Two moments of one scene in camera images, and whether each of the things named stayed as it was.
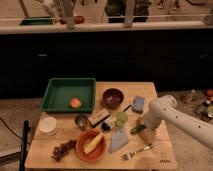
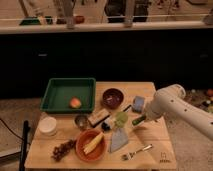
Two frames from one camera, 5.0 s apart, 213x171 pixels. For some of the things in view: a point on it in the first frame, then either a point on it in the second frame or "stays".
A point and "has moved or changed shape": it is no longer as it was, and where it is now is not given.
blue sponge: x=138 y=104 stays
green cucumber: x=138 y=129 has moved or changed shape
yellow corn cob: x=88 y=147 stays
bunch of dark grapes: x=61 y=150 stays
